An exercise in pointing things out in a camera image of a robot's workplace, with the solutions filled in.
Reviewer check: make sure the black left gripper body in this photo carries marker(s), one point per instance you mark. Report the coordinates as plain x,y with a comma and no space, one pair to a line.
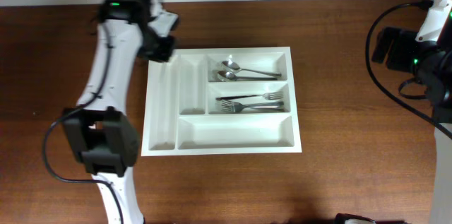
155,46

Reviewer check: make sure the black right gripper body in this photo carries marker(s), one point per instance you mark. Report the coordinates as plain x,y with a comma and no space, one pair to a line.
407,53

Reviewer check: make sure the steel tablespoon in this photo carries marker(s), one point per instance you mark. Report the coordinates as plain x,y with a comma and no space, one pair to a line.
235,68

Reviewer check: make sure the dark-handled steel fork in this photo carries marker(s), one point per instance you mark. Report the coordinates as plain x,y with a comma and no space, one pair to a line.
266,96

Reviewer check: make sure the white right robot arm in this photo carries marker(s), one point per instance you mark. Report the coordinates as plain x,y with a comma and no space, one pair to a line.
426,54

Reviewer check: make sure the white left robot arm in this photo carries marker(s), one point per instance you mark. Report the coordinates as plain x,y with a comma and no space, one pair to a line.
99,133

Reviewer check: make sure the steel spoon in tray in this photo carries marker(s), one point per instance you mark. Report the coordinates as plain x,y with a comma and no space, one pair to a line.
229,76

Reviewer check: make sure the white cutlery tray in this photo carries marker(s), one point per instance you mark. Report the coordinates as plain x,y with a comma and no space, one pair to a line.
183,117

